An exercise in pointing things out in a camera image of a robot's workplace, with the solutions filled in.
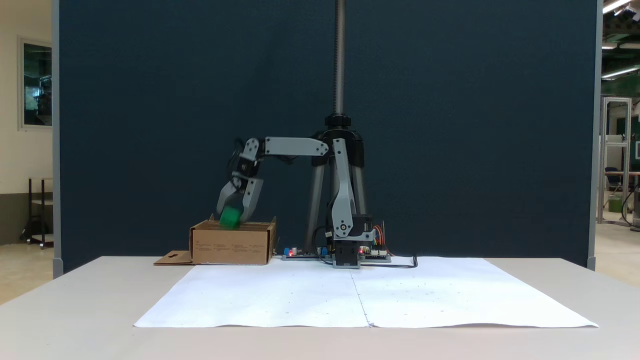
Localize long black power cable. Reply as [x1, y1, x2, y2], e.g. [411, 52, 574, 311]
[371, 254, 419, 270]

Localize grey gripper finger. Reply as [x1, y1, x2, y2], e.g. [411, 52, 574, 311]
[239, 177, 265, 224]
[216, 180, 243, 216]

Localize blue circuit board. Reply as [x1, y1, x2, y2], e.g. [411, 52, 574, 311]
[281, 245, 332, 261]

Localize large white paper sheet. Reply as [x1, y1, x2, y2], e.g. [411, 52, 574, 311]
[133, 256, 600, 330]

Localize dark blue partition panel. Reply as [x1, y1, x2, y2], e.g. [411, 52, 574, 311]
[52, 0, 604, 279]

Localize black elbow motor cable loops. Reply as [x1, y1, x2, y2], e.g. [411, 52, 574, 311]
[311, 197, 335, 259]

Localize brown cardboard box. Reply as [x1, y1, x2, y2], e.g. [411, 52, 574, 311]
[153, 214, 278, 266]

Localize aluminium frame rack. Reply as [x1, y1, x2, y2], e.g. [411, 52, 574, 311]
[597, 96, 634, 227]

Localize black gripper motor cable loop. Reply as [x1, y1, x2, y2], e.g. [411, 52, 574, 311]
[228, 142, 247, 177]

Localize black shelf cart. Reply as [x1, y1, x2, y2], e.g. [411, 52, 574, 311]
[19, 176, 55, 250]

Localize green dice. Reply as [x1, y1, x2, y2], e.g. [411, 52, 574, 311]
[219, 207, 244, 230]

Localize black camera tripod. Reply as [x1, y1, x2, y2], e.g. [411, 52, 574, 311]
[304, 0, 369, 257]

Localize circuit board with coloured wires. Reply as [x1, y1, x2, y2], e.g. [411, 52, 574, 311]
[360, 221, 392, 263]

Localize framed wall window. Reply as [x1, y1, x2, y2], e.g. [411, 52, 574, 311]
[18, 37, 54, 132]

